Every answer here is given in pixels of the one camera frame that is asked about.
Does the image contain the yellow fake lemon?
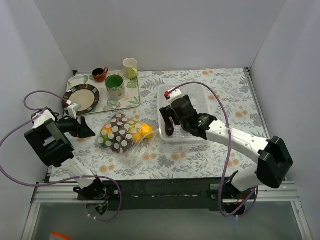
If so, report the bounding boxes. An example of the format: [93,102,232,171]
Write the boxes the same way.
[140,123,153,137]

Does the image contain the polka dot zip top bag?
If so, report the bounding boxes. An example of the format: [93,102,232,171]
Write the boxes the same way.
[95,111,159,167]

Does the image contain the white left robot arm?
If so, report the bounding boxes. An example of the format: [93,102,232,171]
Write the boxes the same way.
[24,108,107,200]

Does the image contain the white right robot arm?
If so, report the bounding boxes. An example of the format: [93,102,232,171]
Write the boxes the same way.
[159,95,293,199]

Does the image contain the orange green fake mango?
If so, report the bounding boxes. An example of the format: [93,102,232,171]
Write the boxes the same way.
[97,126,112,148]

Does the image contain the orange fake fruit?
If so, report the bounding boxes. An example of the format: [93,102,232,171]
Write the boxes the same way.
[132,132,142,144]

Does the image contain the white perforated plastic basket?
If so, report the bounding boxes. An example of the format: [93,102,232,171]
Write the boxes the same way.
[157,84,217,143]

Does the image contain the black rimmed ceramic plate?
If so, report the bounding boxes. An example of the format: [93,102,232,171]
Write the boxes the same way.
[61,84,100,115]

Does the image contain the floral serving tray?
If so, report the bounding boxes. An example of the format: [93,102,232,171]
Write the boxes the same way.
[64,70,141,115]

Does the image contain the floral tablecloth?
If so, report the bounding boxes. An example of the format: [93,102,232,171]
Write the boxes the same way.
[48,68,280,180]

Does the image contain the green inside floral mug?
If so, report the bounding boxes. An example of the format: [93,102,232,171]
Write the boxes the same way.
[105,74,126,101]

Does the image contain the brown small teacup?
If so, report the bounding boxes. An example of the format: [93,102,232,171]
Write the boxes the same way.
[92,67,109,83]

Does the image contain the pale yellow mug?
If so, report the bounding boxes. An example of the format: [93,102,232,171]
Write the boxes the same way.
[122,58,138,80]

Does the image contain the orange tipped object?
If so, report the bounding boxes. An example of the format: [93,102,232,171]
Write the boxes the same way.
[49,231,66,240]

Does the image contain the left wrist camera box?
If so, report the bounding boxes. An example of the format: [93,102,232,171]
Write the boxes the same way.
[65,100,81,119]

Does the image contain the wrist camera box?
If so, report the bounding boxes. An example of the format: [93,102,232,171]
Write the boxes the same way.
[164,89,183,102]
[65,100,81,119]

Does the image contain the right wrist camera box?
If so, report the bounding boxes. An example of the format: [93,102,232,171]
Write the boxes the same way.
[164,89,183,102]

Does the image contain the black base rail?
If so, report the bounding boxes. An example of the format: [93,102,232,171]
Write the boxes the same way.
[74,178,257,218]

